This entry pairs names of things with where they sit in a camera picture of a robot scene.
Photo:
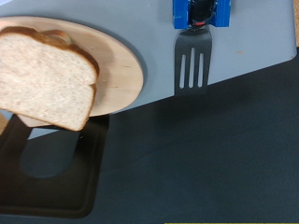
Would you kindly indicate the white bread slice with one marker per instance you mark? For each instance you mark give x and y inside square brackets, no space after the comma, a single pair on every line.
[43,81]
[32,120]

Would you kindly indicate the black spatula with blue block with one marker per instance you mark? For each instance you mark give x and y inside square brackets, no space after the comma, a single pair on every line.
[193,40]

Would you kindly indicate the black metal bookend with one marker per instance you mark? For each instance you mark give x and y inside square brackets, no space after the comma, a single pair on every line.
[62,199]

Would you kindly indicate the round wooden plate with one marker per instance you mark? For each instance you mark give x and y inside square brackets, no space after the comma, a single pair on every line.
[121,77]

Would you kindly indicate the silver toaster oven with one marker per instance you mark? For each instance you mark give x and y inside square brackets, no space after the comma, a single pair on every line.
[149,37]

